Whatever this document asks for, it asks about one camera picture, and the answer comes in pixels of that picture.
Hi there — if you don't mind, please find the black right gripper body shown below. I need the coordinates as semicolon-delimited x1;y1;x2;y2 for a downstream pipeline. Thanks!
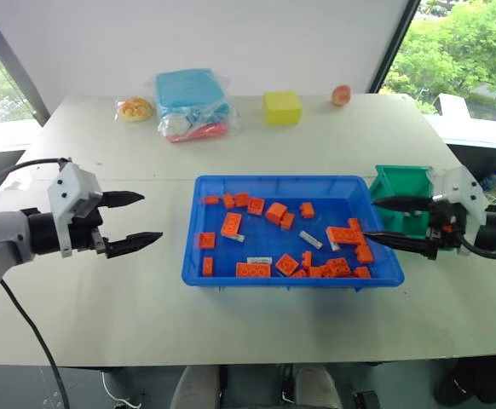
426;199;467;252

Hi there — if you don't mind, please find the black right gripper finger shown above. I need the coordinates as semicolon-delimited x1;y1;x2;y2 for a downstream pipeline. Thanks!
371;195;435;211
363;230;439;262

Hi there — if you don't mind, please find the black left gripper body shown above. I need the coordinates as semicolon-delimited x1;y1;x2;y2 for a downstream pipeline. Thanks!
69;208;109;256

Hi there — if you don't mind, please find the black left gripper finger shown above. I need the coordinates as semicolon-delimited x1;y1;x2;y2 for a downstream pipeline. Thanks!
101;190;146;210
104;232;164;260

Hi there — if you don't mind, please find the green plastic bin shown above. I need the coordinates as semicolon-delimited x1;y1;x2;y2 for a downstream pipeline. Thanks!
367;164;437;240

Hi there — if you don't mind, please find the wrapped orange bread bun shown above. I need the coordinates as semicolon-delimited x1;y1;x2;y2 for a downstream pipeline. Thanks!
114;96;156;124

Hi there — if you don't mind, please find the clear bag of blue items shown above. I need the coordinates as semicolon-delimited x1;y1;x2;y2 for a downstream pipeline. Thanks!
147;66;242;143

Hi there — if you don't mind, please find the pink peach fruit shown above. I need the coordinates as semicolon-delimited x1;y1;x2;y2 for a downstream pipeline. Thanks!
332;84;353;107

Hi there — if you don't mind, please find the rounded orange block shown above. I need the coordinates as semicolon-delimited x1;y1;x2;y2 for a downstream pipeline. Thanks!
265;202;289;226

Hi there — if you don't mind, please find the blue plastic tray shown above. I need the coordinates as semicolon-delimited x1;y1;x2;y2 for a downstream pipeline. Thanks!
181;174;406;293

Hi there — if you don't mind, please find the yellow cube block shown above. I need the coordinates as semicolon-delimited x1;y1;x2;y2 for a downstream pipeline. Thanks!
263;90;303;126

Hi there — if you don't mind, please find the black bag on floor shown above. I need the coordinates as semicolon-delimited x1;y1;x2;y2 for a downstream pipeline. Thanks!
434;355;496;406

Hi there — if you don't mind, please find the grey rounded shape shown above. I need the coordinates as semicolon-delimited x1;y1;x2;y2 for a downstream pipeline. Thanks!
169;365;222;409
294;366;343;409

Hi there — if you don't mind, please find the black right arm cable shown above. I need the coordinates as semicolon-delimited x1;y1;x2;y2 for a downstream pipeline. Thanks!
455;232;496;258

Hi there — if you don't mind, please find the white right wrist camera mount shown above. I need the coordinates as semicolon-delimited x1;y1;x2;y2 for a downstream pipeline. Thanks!
432;165;487;256

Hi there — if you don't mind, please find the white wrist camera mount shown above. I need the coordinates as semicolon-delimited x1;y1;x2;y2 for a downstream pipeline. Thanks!
46;161;104;259
432;165;487;256

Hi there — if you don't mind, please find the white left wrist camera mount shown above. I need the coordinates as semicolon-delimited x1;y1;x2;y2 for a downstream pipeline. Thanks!
46;161;104;259

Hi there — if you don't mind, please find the black cable under left arm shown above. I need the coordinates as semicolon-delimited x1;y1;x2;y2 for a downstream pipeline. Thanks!
0;278;71;409

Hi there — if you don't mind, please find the white floor cable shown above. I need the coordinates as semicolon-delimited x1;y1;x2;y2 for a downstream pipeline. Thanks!
100;370;143;409

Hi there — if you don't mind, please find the dark window frame post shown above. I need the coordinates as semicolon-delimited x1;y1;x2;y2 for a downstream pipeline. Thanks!
0;0;52;128
368;0;423;95

